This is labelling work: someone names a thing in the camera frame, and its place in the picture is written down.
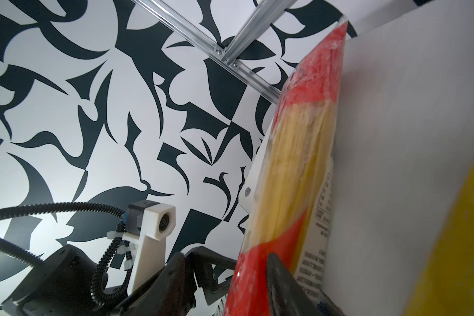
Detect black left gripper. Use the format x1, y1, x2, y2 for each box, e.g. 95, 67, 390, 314
110, 246, 236, 315

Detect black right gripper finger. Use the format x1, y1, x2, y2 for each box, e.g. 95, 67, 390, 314
266, 253, 344, 316

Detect black corrugated cable conduit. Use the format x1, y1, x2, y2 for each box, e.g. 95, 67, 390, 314
0, 201, 133, 309

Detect yellow brown spaghetti pack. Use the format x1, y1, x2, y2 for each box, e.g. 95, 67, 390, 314
404, 165, 474, 315

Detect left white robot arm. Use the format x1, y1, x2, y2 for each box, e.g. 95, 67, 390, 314
1, 245, 236, 315

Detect red yellow spaghetti pack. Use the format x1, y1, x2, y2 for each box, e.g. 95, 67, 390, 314
223, 17, 348, 315

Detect aluminium frame of enclosure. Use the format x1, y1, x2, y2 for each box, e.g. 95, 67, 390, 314
134, 1, 294, 103

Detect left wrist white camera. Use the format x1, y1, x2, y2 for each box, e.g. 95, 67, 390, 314
122, 200, 176, 294

